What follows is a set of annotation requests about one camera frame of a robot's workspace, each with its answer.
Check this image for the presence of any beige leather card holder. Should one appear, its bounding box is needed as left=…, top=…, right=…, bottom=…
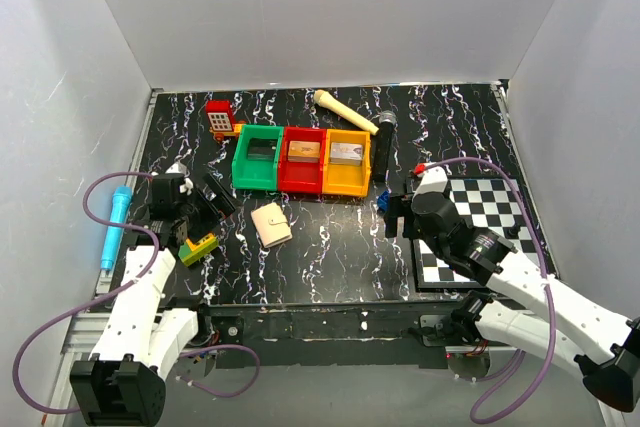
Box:
left=251, top=203, right=292, bottom=249

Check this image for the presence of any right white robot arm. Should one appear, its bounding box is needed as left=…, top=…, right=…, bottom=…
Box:
left=384, top=192, right=639, bottom=413

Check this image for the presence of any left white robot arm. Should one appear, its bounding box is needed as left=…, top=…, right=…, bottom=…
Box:
left=70, top=167, right=237, bottom=426

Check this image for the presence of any card box in yellow bin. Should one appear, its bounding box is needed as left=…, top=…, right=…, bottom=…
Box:
left=329, top=142, right=364, bottom=166

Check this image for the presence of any card box in red bin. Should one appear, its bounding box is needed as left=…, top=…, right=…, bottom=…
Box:
left=287, top=140, right=321, bottom=163

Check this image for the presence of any blue toy brick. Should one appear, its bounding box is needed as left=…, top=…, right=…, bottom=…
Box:
left=377, top=190, right=390, bottom=212

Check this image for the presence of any yellow green toy block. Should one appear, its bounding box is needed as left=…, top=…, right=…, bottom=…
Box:
left=178, top=233, right=218, bottom=267

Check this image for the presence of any green plastic bin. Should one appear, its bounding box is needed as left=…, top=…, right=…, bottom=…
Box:
left=232, top=125, right=284, bottom=191

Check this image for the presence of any yellow plastic bin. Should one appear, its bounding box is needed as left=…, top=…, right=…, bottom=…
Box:
left=322, top=129, right=371, bottom=198

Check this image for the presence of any red toy block building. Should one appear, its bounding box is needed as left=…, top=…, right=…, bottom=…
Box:
left=205, top=100, right=245, bottom=143

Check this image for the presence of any black microphone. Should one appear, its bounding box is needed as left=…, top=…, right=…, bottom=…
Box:
left=371, top=111, right=397, bottom=182

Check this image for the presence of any black white chessboard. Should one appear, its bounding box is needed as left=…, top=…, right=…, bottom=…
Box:
left=412, top=177, right=539, bottom=291

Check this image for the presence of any red plastic bin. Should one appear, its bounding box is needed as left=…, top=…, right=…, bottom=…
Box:
left=278, top=126, right=326, bottom=194

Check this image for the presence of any black chess piece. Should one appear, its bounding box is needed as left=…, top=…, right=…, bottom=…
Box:
left=504, top=224, right=521, bottom=239

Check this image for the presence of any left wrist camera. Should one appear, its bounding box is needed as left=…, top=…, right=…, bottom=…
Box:
left=165, top=161, right=194, bottom=196

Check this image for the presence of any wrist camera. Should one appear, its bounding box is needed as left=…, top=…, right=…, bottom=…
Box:
left=165, top=161, right=194, bottom=196
left=411, top=164, right=448, bottom=214

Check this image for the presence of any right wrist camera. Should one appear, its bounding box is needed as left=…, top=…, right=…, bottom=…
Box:
left=411, top=164, right=448, bottom=214

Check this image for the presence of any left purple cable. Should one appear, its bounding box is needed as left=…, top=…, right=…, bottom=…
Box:
left=11, top=171, right=261, bottom=415

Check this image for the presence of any purple cable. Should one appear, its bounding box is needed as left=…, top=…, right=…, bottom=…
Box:
left=11, top=171, right=261, bottom=415
left=424, top=156, right=557, bottom=423

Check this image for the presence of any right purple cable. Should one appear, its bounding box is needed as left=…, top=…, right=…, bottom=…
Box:
left=424, top=156, right=557, bottom=423

